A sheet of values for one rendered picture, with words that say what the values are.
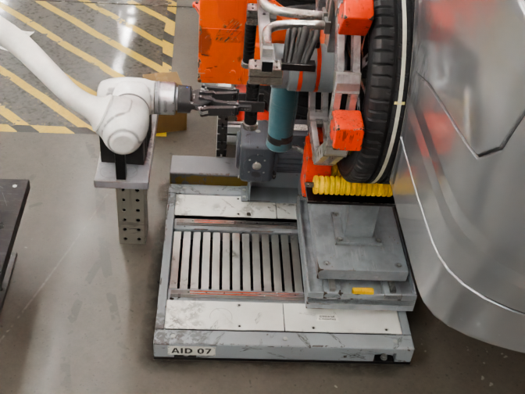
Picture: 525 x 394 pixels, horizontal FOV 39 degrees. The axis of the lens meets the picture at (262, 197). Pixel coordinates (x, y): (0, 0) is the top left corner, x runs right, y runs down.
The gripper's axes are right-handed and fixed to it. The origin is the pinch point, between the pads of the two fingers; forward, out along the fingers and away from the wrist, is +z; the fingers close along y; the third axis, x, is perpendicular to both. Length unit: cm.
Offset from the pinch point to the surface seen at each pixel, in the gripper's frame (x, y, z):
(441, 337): -83, 11, 70
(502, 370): -83, 25, 87
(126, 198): -61, -30, -40
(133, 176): -38, -13, -35
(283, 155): -49, -42, 16
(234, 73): -26, -59, -3
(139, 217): -70, -30, -35
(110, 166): -38, -18, -42
